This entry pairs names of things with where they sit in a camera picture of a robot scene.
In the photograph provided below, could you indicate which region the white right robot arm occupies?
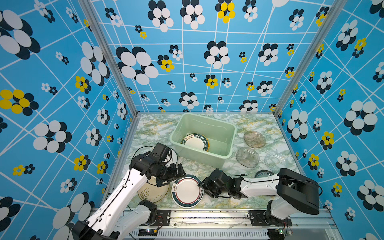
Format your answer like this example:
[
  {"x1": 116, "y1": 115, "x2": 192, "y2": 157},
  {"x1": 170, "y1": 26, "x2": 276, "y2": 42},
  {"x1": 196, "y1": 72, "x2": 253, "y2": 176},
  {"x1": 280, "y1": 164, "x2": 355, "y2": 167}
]
[{"x1": 198, "y1": 168, "x2": 321, "y2": 227}]

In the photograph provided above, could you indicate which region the clear colourless glass plate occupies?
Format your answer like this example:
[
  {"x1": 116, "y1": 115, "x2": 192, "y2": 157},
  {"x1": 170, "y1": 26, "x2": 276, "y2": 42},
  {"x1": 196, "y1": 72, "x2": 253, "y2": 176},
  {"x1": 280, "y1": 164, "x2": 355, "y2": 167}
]
[{"x1": 264, "y1": 151, "x2": 291, "y2": 174}]

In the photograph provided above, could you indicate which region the aluminium corner post right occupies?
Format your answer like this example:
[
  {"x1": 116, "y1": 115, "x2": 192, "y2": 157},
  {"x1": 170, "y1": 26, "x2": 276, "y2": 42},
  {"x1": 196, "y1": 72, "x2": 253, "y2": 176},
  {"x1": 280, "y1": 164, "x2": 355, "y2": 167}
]
[{"x1": 274, "y1": 0, "x2": 348, "y2": 118}]

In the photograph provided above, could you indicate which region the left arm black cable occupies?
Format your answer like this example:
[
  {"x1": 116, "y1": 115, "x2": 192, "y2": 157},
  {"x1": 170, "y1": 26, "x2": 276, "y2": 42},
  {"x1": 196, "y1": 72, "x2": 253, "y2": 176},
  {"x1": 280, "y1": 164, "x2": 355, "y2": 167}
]
[{"x1": 127, "y1": 145, "x2": 178, "y2": 187}]

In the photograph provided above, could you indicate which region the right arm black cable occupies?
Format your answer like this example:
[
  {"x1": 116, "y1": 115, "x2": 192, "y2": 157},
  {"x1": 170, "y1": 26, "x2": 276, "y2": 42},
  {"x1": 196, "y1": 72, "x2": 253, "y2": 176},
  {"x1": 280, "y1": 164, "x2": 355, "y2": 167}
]
[{"x1": 218, "y1": 176, "x2": 323, "y2": 200}]

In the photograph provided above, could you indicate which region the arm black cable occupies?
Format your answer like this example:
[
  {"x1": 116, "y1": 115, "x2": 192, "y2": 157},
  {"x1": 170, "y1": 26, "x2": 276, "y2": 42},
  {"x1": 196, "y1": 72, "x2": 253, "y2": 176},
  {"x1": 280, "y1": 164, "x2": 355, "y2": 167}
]
[
  {"x1": 218, "y1": 176, "x2": 323, "y2": 200},
  {"x1": 127, "y1": 145, "x2": 178, "y2": 187}
]

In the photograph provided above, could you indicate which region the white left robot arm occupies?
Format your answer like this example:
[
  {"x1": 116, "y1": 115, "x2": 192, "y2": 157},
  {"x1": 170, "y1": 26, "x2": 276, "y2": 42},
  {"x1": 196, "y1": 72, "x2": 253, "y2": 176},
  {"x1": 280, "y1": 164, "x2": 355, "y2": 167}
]
[{"x1": 72, "y1": 154, "x2": 186, "y2": 240}]

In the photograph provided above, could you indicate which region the aluminium corner post left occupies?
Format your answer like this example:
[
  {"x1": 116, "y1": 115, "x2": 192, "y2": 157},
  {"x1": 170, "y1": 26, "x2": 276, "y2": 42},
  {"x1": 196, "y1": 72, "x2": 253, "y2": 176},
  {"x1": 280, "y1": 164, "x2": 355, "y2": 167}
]
[{"x1": 79, "y1": 0, "x2": 138, "y2": 119}]

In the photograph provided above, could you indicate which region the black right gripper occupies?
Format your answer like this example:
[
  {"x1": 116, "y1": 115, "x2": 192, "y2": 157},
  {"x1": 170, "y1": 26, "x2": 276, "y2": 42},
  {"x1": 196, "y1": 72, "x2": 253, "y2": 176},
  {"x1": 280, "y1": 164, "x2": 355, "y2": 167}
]
[{"x1": 196, "y1": 176, "x2": 229, "y2": 199}]

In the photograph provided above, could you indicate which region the blue patterned plate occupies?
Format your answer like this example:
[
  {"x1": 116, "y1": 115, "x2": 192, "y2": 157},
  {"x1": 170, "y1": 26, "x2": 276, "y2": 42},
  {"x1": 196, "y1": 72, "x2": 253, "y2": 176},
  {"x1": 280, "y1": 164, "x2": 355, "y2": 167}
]
[{"x1": 255, "y1": 170, "x2": 274, "y2": 178}]

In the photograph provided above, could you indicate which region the aluminium corner post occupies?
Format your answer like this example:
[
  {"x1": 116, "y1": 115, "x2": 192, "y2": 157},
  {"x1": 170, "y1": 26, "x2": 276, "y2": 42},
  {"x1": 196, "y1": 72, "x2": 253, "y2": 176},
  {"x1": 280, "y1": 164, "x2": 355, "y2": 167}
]
[
  {"x1": 274, "y1": 0, "x2": 348, "y2": 118},
  {"x1": 79, "y1": 0, "x2": 138, "y2": 119}
]

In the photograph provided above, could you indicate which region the white black-rimmed flower plate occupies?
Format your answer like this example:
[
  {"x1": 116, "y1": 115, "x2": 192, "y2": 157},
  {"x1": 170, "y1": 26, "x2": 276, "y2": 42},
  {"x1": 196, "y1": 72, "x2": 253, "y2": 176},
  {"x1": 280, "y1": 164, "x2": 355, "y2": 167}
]
[{"x1": 167, "y1": 149, "x2": 178, "y2": 164}]

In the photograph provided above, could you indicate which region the grey clear glass plate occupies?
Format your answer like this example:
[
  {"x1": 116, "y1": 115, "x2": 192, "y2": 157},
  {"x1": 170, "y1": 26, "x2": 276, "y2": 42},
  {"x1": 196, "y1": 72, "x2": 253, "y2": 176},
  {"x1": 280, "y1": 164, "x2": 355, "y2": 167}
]
[{"x1": 236, "y1": 147, "x2": 260, "y2": 169}]

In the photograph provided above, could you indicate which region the large white green-rimmed plate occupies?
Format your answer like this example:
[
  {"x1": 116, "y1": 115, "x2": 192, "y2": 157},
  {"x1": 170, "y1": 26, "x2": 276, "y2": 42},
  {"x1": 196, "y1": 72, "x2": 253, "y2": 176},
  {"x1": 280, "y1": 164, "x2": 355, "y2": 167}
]
[{"x1": 172, "y1": 175, "x2": 204, "y2": 208}]

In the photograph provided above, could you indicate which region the mint green plastic bin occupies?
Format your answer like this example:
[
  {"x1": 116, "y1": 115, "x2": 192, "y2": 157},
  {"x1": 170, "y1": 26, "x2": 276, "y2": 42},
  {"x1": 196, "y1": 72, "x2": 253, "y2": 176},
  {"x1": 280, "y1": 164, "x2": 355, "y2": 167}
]
[{"x1": 170, "y1": 113, "x2": 237, "y2": 168}]

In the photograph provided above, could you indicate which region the small white green-rimmed plate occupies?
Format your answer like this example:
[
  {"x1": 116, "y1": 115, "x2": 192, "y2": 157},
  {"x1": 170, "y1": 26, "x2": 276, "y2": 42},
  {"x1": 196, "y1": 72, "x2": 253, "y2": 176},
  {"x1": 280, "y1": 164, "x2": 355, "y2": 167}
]
[{"x1": 182, "y1": 133, "x2": 207, "y2": 151}]

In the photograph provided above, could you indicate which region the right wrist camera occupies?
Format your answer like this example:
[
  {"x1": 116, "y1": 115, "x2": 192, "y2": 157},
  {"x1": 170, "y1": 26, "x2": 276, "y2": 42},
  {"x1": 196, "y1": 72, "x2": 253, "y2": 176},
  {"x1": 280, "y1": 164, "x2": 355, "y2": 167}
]
[{"x1": 210, "y1": 169, "x2": 233, "y2": 185}]

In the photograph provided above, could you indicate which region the brownish clear glass plate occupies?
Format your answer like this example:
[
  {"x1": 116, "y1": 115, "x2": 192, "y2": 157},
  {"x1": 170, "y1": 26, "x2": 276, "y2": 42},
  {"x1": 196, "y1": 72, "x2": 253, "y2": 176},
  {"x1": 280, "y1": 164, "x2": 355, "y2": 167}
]
[{"x1": 244, "y1": 131, "x2": 266, "y2": 149}]

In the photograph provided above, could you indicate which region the beige bamboo print plate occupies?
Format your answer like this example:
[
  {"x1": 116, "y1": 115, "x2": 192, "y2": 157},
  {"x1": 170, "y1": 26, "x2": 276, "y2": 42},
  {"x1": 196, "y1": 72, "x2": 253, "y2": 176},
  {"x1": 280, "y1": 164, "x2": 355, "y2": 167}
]
[{"x1": 138, "y1": 177, "x2": 169, "y2": 203}]

